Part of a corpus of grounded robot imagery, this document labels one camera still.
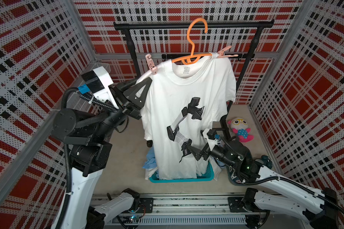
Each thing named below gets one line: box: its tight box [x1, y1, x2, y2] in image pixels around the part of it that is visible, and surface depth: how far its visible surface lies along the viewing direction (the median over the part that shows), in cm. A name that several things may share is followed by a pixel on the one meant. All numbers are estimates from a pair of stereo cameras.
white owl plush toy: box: [227, 116, 255, 143], surface depth 102 cm
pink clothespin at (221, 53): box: [216, 45, 239, 59], surface depth 42 cm
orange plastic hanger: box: [171, 17, 213, 65], surface depth 38 cm
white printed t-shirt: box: [141, 53, 237, 178], surface depth 52 cm
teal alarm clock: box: [260, 154, 273, 170], surface depth 82 cm
